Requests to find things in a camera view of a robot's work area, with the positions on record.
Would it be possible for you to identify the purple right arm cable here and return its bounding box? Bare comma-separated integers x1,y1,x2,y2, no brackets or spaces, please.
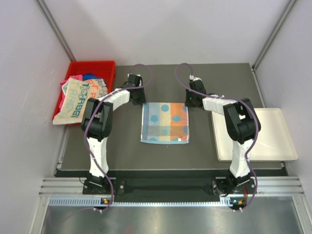
175,62,258,210

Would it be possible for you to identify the beige rabbit letter towel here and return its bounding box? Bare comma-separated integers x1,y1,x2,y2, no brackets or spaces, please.
53,78,108,125

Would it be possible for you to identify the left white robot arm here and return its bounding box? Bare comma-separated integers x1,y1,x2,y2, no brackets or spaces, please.
81,74,146,194

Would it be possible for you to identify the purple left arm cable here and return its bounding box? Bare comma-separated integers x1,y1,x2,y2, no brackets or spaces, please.
83,63,153,212

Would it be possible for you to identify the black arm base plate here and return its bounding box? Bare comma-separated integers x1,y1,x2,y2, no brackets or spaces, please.
82,170,255,202

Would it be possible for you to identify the aluminium frame rail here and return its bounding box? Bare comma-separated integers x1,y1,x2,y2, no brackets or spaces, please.
39,176,305,196

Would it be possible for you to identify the white plastic tray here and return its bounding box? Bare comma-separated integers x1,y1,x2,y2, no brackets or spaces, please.
212,108,298,161

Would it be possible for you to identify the red plastic bin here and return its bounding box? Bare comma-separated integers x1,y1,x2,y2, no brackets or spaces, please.
53,61,116,118

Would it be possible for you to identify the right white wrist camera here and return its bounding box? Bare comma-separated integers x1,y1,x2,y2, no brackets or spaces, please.
189,75,202,83

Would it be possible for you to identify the dark blue towel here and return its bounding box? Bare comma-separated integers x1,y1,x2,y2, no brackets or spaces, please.
82,73,106,84

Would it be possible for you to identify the pink towel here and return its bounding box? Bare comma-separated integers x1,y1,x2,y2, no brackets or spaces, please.
59,74,84,113

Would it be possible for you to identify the blue polka dot towel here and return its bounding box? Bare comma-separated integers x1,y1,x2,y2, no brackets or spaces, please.
140,102,190,145

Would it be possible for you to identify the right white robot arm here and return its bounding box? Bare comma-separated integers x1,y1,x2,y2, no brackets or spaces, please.
185,76,261,193

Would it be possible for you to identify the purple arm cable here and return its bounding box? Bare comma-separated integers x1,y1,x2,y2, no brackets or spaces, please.
175,62,258,210
83,63,153,212

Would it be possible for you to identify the grey slotted cable duct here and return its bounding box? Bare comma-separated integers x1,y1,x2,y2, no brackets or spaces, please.
49,197,233,208

